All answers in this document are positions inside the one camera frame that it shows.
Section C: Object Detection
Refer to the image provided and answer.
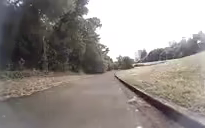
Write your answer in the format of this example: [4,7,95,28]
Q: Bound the wood of tall trees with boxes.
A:
[0,0,135,76]

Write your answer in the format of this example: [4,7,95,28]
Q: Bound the leaf-strewn dirt verge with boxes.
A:
[0,69,91,103]

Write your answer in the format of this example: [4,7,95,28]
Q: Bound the row of distant trees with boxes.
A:
[134,13,205,64]

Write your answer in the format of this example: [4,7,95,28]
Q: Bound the grey asphalt road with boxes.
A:
[0,70,191,128]

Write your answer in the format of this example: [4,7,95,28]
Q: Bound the concrete kerb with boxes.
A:
[114,73,205,128]

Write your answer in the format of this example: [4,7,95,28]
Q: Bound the dry grass slope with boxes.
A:
[115,48,205,121]

